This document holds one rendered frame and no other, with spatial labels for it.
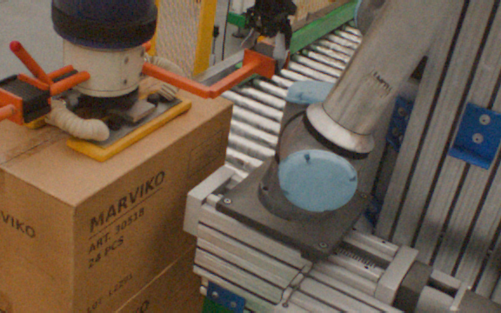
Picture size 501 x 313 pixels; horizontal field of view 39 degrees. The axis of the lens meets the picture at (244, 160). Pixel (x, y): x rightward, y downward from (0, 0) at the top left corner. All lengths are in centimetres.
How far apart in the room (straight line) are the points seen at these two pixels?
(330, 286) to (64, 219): 53
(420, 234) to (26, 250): 81
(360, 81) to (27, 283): 92
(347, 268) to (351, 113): 35
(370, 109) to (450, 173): 34
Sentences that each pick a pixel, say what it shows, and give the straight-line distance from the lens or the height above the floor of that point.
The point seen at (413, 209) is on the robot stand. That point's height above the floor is 104.
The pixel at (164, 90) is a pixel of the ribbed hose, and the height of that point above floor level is 100.
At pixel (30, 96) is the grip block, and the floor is 109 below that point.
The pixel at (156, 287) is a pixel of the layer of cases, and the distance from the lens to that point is 186.
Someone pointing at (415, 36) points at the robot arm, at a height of 145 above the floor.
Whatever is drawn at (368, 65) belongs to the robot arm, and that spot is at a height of 139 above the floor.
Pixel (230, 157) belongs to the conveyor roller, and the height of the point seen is 53.
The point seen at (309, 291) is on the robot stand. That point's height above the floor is 96.
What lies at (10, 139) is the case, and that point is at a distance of 158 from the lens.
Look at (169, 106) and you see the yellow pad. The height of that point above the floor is 97.
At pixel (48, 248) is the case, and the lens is 150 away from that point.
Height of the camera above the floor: 177
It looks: 32 degrees down
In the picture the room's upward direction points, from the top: 10 degrees clockwise
